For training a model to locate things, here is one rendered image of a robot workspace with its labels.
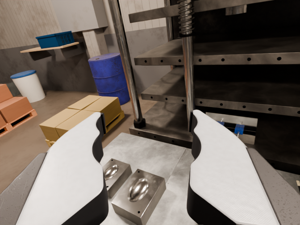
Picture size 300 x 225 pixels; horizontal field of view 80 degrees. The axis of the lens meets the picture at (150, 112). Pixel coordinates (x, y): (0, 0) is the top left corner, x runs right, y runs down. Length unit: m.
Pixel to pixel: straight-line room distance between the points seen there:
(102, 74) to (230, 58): 2.80
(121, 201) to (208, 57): 0.79
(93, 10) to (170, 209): 3.50
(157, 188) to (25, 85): 4.93
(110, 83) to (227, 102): 2.74
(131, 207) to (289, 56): 0.90
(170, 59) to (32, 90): 4.71
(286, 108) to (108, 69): 2.92
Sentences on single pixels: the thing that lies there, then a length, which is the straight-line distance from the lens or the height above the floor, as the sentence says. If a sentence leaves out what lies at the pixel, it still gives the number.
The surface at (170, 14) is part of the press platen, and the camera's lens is 1.09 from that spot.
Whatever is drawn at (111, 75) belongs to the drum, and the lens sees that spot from 3.50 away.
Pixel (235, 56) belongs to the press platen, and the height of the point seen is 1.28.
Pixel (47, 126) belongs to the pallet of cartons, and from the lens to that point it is 2.87.
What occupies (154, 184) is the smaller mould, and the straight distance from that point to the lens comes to 0.85.
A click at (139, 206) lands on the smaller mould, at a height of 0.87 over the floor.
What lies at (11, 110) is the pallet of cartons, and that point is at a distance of 4.35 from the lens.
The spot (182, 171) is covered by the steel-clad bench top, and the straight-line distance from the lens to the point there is 0.98.
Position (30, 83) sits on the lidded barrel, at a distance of 5.45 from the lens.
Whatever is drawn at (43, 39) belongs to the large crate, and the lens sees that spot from 4.36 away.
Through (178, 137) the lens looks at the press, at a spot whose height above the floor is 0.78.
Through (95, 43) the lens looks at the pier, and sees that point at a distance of 3.99.
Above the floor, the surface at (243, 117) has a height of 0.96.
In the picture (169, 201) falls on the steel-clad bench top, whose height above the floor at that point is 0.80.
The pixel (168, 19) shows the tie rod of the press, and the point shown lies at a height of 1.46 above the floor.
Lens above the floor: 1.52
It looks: 28 degrees down
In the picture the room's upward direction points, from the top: 10 degrees counter-clockwise
